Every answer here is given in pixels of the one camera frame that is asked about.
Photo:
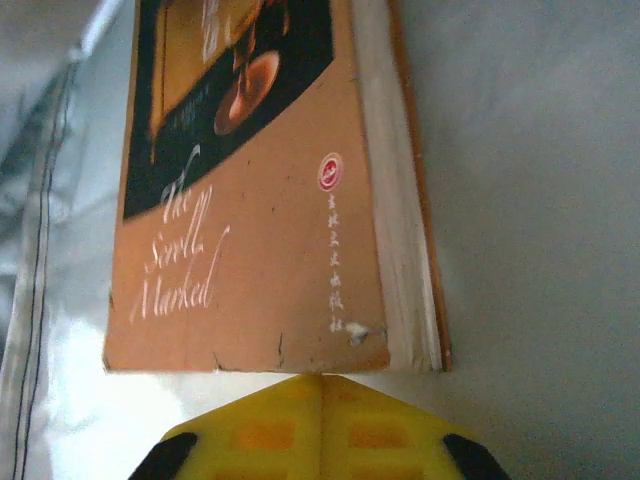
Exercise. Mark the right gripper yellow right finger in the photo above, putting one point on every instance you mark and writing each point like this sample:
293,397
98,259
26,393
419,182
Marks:
380,440

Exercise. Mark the brown paperback book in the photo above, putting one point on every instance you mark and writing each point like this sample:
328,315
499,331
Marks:
260,250

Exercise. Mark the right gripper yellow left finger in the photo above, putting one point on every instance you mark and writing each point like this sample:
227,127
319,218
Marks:
260,440

